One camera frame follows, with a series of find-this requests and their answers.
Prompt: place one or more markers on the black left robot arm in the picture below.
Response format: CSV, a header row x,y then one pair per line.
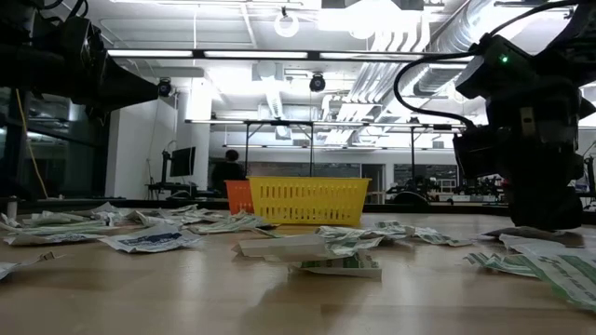
x,y
28,70

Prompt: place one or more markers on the black ceiling camera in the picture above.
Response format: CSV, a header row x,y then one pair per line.
x,y
164,87
317,83

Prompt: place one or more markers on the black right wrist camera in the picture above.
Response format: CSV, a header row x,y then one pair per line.
x,y
475,153

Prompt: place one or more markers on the black aluminium table frame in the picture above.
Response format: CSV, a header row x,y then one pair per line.
x,y
139,204

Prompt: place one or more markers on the orange plastic basket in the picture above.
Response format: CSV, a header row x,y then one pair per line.
x,y
237,197

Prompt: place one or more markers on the black metal gantry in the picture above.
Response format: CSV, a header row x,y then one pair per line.
x,y
279,122

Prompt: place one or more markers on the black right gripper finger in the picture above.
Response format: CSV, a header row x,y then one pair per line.
x,y
530,207
564,207

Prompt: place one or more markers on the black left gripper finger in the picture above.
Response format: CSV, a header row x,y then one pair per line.
x,y
132,90

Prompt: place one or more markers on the black computer monitor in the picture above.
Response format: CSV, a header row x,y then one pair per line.
x,y
183,161

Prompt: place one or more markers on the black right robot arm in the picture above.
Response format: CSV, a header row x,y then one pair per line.
x,y
493,65

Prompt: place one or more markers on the person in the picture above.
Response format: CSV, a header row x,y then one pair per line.
x,y
228,172

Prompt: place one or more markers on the plain white packet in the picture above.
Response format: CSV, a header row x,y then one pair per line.
x,y
531,245

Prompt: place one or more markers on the black overhead crossbeam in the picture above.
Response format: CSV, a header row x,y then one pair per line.
x,y
326,56

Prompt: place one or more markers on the yellow plastic basket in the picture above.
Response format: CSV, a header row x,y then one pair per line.
x,y
307,200

